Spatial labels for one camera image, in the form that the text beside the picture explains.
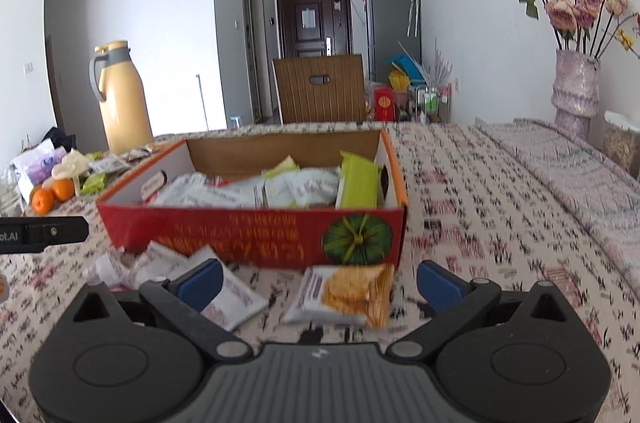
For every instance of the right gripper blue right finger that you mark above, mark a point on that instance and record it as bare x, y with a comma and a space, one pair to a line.
440, 288

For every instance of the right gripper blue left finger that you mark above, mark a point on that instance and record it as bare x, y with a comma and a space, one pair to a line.
200, 286

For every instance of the white orange cracker bag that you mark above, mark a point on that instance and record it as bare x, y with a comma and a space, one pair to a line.
343, 295

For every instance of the green snack bag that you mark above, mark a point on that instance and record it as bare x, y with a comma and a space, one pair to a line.
276, 191

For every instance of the long green snack pack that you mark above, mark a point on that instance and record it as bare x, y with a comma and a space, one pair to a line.
359, 180

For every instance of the small white snack packet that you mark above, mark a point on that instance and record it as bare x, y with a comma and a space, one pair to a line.
313, 186

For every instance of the white front snack packet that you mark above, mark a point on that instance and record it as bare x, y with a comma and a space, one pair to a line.
117, 269

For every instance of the pink snack bag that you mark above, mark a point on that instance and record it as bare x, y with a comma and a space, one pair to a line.
200, 191

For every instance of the glass jar with snacks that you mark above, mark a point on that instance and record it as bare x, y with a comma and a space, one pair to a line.
621, 142

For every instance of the middle orange mandarin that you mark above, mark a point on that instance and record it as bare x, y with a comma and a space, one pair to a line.
42, 201

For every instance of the orange mandarin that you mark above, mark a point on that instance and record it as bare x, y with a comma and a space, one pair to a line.
63, 189
42, 201

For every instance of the right orange mandarin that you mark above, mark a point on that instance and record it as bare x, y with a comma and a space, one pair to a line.
63, 189

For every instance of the purple tissue pack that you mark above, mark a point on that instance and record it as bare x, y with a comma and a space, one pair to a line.
35, 165

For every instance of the small green snack packet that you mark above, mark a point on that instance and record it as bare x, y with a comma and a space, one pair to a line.
94, 184

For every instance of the cream fabric flower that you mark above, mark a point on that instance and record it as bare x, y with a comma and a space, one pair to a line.
73, 165

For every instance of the black bag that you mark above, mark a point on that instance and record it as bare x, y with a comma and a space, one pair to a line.
59, 138

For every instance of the white packets by jug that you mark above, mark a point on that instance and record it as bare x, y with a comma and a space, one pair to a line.
112, 163

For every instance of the red cardboard pumpkin box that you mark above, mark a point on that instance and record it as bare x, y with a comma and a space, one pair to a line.
270, 237

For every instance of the yellow thermos jug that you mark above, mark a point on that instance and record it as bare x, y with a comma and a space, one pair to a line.
118, 88

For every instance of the patterned fabric runner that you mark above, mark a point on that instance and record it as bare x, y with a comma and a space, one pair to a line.
598, 193

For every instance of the red gift box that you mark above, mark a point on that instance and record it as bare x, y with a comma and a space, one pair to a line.
384, 104

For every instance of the brown woven chair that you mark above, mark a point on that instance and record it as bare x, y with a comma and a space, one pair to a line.
320, 89

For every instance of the blue plastic dustpan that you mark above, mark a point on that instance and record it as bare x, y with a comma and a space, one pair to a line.
407, 66

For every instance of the pink textured vase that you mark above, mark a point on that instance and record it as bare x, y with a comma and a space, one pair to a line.
576, 92

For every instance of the dark brown entrance door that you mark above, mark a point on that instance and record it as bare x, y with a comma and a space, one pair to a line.
314, 28

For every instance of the grey refrigerator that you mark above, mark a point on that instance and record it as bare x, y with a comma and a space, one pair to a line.
393, 29

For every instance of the wire storage rack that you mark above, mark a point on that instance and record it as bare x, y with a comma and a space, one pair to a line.
428, 105

